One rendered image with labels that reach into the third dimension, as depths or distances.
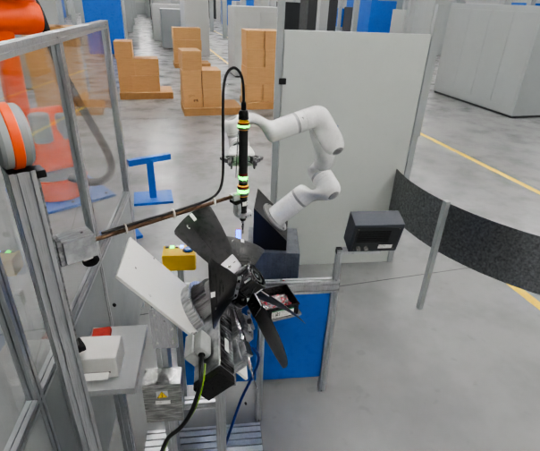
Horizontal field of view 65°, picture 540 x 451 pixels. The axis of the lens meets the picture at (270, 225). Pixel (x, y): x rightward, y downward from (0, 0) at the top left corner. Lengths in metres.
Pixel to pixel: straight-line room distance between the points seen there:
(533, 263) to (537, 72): 8.41
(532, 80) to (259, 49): 5.96
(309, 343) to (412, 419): 0.78
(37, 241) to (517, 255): 2.77
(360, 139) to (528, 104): 8.11
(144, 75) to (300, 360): 8.94
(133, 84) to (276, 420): 9.10
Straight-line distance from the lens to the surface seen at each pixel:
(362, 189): 3.78
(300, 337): 2.57
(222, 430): 2.23
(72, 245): 1.32
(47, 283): 1.35
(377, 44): 3.49
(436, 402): 3.07
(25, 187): 1.22
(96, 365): 1.83
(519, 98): 11.21
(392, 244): 2.29
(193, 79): 9.10
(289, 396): 2.87
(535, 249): 3.17
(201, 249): 1.66
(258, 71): 9.75
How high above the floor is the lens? 2.20
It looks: 28 degrees down
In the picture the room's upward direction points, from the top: 2 degrees clockwise
